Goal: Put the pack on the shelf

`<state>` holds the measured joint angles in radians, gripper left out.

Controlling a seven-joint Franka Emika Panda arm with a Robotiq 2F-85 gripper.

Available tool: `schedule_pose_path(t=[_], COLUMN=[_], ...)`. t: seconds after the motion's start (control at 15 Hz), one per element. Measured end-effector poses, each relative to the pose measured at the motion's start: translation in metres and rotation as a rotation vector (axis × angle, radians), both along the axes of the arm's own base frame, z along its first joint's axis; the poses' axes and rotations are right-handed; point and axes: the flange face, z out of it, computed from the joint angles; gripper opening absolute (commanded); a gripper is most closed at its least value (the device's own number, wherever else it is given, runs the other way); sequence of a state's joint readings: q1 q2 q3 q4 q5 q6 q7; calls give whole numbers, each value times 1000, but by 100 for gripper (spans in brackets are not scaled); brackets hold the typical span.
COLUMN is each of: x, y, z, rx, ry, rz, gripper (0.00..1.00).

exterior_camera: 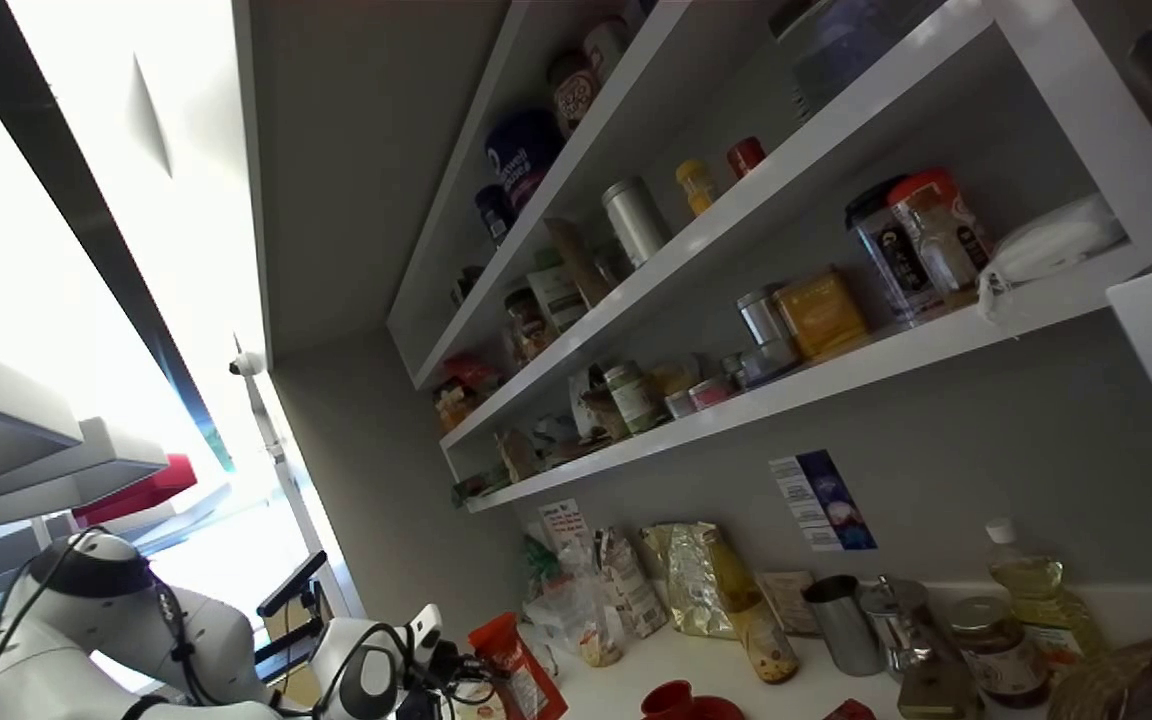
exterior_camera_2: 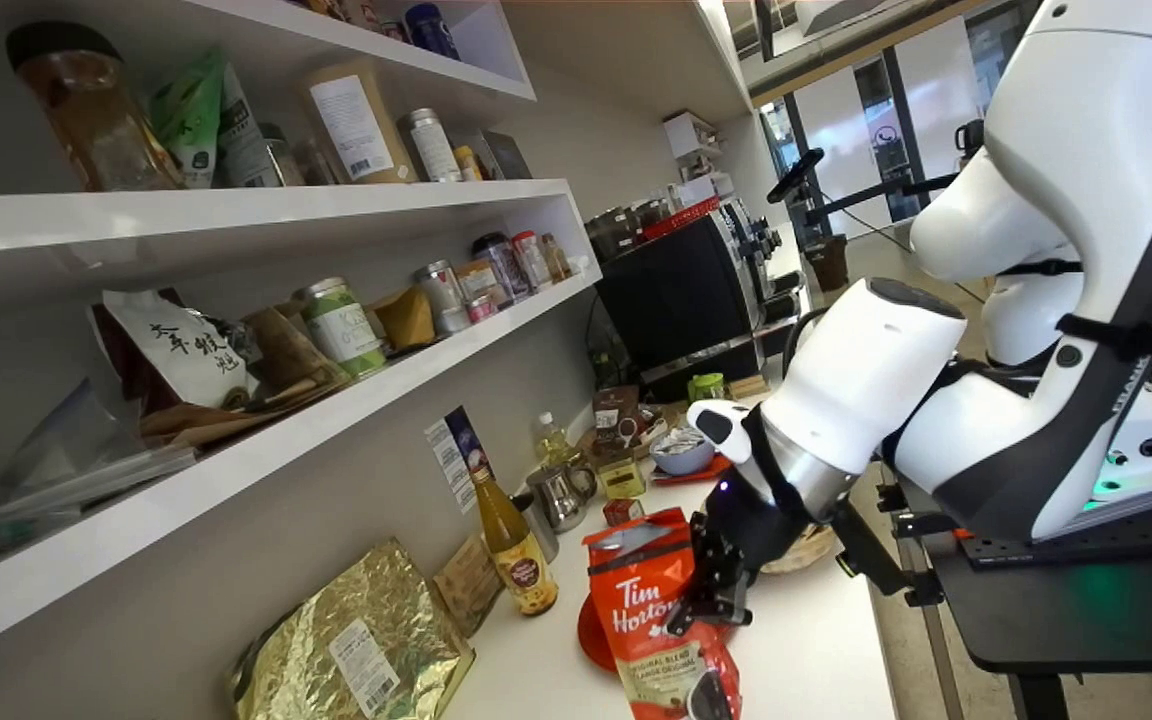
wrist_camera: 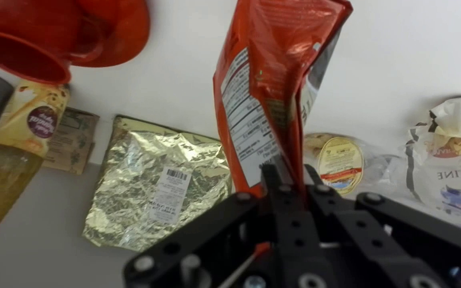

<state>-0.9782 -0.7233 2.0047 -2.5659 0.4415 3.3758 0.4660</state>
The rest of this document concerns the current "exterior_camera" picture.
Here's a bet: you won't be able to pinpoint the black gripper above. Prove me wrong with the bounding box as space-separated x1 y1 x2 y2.
387 639 508 720

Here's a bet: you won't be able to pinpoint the orange foil snack pack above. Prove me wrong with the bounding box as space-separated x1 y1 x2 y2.
463 609 572 720

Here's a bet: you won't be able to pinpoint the yellow brown snack pack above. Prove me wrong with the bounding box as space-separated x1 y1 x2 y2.
732 594 806 687

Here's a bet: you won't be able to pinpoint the white patterned bag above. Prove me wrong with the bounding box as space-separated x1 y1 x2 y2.
521 497 673 673

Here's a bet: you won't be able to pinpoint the black stand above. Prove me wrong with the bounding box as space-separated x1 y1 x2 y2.
254 549 341 684

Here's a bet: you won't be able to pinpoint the red plastic dish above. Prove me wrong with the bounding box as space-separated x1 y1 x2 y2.
636 678 747 720

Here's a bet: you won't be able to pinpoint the gold foil bag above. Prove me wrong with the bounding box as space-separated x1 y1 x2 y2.
636 518 766 639

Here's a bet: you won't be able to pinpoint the white labelled jar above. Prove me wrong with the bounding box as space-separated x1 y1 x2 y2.
599 361 667 436

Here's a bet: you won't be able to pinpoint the pink tin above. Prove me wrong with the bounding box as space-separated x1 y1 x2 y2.
662 377 739 420

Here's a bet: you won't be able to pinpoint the steel cup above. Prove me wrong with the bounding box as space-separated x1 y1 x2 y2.
802 573 889 681

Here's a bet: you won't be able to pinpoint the blue and white card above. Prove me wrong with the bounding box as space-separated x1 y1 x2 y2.
768 450 882 558

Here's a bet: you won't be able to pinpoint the red object outside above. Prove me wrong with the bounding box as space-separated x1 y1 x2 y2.
74 454 201 532

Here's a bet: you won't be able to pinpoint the white tub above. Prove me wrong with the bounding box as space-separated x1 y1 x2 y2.
524 259 589 335

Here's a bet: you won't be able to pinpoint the glass tumbler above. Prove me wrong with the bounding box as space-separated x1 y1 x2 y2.
862 573 938 673

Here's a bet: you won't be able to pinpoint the tall brown packet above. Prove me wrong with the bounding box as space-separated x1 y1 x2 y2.
544 216 622 311

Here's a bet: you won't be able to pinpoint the tin can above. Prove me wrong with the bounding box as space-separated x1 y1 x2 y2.
732 289 802 386

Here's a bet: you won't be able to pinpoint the dark packet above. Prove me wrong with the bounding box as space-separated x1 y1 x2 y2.
892 605 988 720

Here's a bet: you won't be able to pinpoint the small dark blue jar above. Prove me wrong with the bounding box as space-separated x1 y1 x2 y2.
471 182 518 244

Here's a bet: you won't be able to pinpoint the silver can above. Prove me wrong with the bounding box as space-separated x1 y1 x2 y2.
596 174 673 272

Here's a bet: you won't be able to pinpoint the yellow box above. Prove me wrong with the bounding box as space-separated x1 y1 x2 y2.
768 268 874 365

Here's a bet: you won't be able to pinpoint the glass jar dark contents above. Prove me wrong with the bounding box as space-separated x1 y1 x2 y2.
951 597 1058 708

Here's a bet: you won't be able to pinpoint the large blue canister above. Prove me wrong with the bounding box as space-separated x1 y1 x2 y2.
482 109 563 213

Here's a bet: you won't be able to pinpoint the small yellow jar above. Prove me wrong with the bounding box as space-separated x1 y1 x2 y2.
673 155 720 219

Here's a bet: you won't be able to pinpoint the clear oil bottle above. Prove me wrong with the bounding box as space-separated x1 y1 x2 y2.
982 518 1113 673

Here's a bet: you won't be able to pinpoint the small red jar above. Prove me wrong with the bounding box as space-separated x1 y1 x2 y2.
723 132 768 182

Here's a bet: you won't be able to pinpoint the dark coffee jar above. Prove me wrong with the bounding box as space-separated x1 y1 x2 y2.
843 176 942 326

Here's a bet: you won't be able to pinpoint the red labelled jar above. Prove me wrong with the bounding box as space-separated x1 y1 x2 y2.
544 49 604 135

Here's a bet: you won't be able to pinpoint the red lidded spice jar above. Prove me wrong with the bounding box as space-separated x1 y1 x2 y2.
886 167 994 300

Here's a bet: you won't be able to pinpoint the large dark pot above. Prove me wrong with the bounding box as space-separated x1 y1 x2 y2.
768 0 947 116

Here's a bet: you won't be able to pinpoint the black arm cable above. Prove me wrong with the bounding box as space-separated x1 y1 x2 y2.
0 532 501 720

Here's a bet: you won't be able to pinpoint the white wall shelf unit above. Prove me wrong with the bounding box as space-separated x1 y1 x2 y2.
386 0 1152 518

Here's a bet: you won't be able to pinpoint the dark window frame beam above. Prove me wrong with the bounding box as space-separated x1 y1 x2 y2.
0 0 238 472

